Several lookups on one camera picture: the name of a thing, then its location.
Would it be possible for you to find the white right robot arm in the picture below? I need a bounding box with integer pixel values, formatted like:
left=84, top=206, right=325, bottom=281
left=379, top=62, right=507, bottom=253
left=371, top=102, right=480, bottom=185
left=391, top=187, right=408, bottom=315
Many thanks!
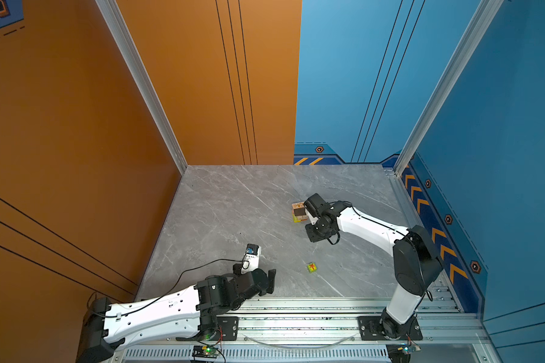
left=304, top=194, right=445, bottom=342

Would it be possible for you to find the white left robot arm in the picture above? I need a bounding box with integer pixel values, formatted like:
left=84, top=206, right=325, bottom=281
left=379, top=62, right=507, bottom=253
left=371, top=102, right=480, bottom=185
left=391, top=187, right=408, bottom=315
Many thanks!
left=76, top=269, right=276, bottom=362

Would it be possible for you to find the green cube red figure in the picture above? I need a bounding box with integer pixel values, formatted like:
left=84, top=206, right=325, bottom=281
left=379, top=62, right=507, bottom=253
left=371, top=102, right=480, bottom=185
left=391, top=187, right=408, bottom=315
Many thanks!
left=307, top=263, right=317, bottom=273

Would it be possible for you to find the left green circuit board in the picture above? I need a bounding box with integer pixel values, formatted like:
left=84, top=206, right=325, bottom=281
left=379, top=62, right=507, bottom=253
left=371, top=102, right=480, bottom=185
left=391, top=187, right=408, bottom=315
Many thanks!
left=192, top=345, right=222, bottom=362

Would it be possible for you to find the green circuit board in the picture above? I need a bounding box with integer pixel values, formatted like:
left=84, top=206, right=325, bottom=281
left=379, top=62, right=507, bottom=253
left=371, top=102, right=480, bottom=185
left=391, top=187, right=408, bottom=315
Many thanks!
left=386, top=344, right=422, bottom=363
left=192, top=345, right=222, bottom=362

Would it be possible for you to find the right green circuit board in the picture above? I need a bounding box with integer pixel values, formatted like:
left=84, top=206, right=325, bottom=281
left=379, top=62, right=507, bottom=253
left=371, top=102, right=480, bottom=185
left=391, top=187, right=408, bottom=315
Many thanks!
left=386, top=344, right=422, bottom=363

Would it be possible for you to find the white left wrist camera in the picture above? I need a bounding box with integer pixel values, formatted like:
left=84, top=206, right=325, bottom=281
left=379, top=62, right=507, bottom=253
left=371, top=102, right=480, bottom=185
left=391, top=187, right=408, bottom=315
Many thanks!
left=241, top=244, right=262, bottom=275

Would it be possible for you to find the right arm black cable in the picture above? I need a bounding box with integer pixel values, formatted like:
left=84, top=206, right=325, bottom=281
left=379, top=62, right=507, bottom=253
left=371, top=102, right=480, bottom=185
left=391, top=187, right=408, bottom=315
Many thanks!
left=324, top=200, right=434, bottom=303

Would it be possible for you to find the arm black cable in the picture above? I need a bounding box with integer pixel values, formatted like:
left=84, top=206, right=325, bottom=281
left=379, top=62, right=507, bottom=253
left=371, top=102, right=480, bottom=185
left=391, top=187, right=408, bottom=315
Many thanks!
left=324, top=200, right=434, bottom=303
left=85, top=258, right=251, bottom=319

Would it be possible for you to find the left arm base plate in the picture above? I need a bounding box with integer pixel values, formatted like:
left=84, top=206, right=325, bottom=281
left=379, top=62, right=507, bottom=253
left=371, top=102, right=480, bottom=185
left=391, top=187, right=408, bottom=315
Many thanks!
left=201, top=316, right=239, bottom=342

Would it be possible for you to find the clear curved cable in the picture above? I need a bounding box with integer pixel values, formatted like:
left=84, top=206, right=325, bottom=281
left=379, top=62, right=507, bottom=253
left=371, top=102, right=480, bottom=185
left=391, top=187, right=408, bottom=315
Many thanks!
left=240, top=333, right=357, bottom=350

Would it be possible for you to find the aluminium front rail frame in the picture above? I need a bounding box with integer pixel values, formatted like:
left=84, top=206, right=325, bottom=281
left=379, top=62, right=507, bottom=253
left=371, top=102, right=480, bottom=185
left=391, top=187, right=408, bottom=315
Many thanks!
left=111, top=280, right=501, bottom=362

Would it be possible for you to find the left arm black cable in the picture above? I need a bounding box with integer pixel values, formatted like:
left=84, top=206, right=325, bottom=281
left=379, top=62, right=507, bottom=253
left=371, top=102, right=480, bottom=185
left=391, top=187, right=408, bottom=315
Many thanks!
left=85, top=258, right=251, bottom=319

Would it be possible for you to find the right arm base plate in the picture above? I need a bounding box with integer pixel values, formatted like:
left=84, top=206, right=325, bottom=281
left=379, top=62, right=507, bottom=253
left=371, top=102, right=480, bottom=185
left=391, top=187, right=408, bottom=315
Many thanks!
left=357, top=310, right=423, bottom=341

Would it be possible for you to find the aluminium right corner post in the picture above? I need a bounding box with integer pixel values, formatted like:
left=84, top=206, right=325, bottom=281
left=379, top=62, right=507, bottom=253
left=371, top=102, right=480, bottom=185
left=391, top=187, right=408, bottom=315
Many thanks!
left=393, top=0, right=504, bottom=178

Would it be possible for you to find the aluminium corner post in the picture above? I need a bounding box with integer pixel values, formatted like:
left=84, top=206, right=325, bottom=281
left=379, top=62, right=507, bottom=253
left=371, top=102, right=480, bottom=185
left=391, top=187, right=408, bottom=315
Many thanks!
left=393, top=0, right=504, bottom=178
left=95, top=0, right=188, bottom=175

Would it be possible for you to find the aluminium left corner post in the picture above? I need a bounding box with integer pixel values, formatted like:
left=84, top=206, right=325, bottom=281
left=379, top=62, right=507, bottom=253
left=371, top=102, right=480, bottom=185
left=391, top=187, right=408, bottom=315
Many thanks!
left=95, top=0, right=188, bottom=175

